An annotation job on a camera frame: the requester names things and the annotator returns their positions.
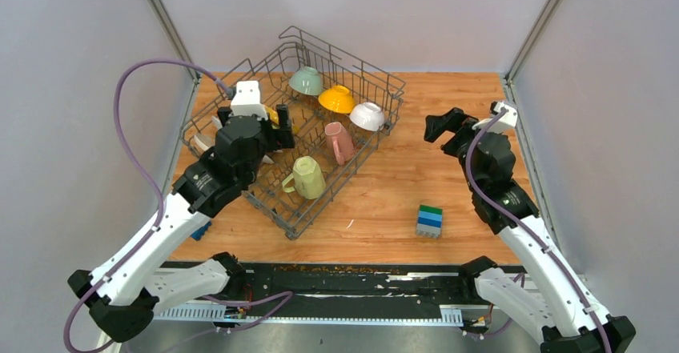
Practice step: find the white bowl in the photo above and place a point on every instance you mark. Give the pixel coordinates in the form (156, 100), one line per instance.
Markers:
(368, 116)

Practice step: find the cream and pink plate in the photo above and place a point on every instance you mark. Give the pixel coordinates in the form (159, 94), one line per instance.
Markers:
(203, 142)

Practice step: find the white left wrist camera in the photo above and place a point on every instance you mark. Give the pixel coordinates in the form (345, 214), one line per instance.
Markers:
(247, 100)

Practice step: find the yellow bowl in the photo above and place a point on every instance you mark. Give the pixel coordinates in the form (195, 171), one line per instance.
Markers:
(337, 99)

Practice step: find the pink mug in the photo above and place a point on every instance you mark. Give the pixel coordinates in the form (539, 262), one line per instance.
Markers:
(339, 142)

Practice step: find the yellow polka dot plate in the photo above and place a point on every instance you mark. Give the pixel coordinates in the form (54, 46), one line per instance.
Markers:
(274, 118)

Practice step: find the yellow mug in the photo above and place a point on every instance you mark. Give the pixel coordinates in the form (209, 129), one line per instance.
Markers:
(306, 178)

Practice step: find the grey wire dish rack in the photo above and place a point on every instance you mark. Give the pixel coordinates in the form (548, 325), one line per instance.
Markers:
(365, 82)

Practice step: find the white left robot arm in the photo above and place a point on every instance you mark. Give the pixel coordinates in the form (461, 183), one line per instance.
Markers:
(123, 295)

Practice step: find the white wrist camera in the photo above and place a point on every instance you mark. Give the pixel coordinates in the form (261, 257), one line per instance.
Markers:
(247, 100)
(503, 117)

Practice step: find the red and teal floral plate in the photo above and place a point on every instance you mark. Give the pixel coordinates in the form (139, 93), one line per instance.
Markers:
(216, 122)

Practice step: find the teal and yellow bowls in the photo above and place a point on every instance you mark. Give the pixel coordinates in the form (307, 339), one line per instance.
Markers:
(307, 80)

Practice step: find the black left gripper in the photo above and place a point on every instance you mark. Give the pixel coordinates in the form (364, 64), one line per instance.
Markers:
(285, 138)

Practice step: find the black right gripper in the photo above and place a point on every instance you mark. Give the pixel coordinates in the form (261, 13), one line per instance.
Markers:
(449, 122)

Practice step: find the yellow red blue toy block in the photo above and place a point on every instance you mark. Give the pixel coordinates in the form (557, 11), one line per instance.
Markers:
(198, 234)

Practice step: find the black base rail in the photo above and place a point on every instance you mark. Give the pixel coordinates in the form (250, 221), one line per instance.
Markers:
(358, 294)

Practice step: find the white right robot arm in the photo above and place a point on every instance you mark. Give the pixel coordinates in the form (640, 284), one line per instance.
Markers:
(566, 317)

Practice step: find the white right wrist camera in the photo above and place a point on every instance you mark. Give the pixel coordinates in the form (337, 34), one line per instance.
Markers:
(503, 117)

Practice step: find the green blue grey block stack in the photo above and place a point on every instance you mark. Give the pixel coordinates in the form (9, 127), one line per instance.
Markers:
(429, 221)

